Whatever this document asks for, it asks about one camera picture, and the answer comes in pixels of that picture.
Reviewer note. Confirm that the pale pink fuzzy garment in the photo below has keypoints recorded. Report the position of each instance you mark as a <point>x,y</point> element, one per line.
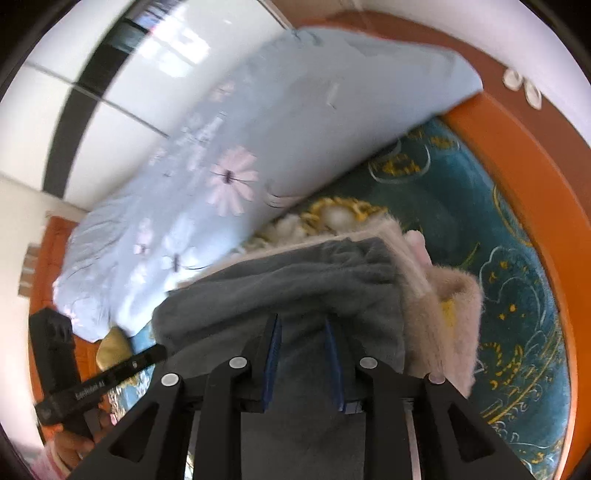
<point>452,323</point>

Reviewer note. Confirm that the person's left hand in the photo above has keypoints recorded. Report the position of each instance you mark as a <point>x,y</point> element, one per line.
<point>74,450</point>

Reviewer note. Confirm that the orange wooden bed frame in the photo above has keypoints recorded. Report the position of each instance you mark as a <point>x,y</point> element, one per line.
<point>508,138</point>

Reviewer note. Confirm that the mustard yellow knit sweater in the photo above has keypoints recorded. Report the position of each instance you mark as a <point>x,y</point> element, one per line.
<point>113,350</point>

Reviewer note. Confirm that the grey fleece garment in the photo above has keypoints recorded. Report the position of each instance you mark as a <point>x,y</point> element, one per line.
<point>300,286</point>

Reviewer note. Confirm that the light blue floral quilt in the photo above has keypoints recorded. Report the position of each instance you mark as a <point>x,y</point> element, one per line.
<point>277,138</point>

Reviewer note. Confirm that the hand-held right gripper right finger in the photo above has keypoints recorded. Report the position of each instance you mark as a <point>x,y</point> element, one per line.
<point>334,369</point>

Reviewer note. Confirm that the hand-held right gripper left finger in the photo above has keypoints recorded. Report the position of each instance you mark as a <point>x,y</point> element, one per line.
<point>272,364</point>

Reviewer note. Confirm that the teal floral blanket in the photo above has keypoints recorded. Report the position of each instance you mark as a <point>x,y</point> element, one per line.
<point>461,207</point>

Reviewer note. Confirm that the white wardrobe black trim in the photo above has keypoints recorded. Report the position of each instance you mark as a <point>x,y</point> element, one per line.
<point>115,115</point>

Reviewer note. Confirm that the white slipper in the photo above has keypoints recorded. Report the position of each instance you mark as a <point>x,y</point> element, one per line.
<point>511,79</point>
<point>533,94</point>

